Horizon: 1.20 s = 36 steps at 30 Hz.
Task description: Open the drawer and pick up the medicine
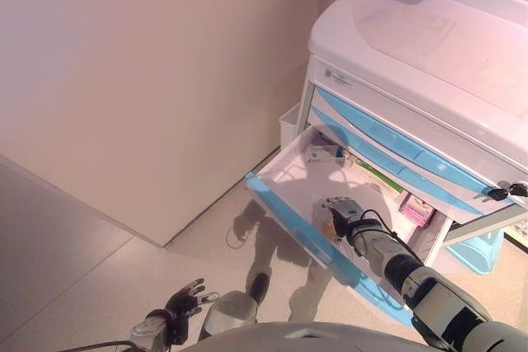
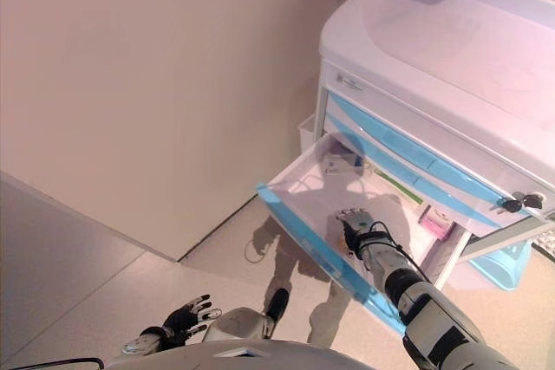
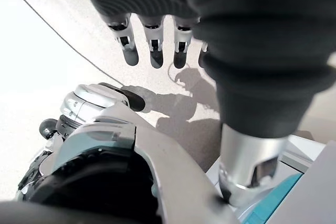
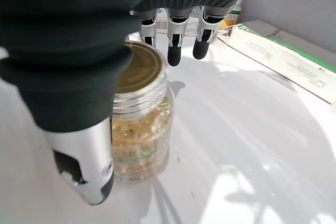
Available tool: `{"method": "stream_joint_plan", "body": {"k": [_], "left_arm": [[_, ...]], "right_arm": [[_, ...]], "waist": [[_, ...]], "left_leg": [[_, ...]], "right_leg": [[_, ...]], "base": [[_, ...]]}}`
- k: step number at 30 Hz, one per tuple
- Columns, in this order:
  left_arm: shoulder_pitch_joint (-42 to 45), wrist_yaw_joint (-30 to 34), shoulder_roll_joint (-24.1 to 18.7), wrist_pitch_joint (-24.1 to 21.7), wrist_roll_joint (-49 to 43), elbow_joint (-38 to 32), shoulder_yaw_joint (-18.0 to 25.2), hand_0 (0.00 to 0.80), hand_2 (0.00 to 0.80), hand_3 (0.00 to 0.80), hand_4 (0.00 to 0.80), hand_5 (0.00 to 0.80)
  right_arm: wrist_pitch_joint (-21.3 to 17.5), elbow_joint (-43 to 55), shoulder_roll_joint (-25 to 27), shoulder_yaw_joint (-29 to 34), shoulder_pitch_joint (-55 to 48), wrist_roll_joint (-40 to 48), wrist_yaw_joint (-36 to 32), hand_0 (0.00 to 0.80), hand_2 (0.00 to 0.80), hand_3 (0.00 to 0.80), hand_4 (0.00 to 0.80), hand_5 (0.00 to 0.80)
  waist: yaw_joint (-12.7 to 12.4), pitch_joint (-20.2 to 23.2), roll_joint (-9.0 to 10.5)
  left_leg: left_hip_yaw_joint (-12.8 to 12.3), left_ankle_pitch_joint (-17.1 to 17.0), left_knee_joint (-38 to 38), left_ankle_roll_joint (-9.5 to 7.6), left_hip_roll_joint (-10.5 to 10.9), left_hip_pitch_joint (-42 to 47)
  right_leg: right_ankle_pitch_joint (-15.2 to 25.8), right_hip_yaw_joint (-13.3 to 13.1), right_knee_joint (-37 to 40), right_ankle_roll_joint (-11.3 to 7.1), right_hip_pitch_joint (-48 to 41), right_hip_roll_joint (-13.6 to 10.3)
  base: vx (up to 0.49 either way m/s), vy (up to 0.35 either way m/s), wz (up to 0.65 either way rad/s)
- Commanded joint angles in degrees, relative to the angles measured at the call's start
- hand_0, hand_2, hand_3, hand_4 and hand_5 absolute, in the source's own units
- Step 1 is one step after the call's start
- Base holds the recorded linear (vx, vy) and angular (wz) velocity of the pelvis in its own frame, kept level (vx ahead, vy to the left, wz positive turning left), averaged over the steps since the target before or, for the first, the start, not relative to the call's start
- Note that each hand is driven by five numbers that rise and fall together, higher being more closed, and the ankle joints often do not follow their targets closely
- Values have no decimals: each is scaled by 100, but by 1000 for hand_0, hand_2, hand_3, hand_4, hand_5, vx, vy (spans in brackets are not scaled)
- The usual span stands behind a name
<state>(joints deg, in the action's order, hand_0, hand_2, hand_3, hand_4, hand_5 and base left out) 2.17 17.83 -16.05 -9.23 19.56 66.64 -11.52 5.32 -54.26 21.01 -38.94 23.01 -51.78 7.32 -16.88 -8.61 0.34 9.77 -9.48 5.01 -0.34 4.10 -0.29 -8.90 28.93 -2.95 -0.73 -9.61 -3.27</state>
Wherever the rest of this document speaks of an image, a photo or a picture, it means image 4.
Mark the white medicine box with barcode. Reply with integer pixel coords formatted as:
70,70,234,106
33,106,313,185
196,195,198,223
156,8,203,37

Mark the clear jar of yellow capsules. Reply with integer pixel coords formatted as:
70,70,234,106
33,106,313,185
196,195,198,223
110,39,175,185

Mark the orange green medicine box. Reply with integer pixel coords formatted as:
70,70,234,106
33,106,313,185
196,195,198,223
224,0,244,30

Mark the right robot hand dark glove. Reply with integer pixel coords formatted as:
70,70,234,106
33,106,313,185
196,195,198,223
0,0,255,206

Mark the long white green medicine box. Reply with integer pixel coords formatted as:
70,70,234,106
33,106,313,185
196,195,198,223
217,20,336,104

